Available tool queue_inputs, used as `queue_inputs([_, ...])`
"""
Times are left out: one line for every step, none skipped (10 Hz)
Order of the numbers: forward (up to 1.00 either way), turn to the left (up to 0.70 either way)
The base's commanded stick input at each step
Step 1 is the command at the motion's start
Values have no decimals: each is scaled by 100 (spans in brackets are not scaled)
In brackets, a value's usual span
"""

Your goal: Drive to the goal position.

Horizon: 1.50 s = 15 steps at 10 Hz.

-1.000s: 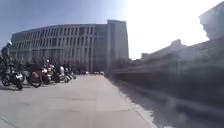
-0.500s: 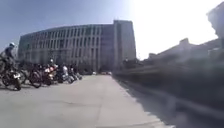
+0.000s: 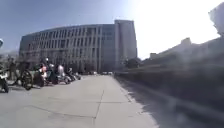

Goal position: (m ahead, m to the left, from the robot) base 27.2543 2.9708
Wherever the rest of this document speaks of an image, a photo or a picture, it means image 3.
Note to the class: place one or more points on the large curved grey building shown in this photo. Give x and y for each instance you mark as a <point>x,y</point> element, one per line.
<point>83,46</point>

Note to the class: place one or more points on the grey paved plaza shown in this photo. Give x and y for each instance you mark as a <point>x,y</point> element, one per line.
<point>83,100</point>

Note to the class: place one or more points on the row of parked motorcycles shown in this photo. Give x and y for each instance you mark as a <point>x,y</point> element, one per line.
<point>43,75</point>

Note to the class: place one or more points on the large dark grey building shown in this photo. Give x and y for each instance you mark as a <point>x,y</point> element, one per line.
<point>186,51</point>

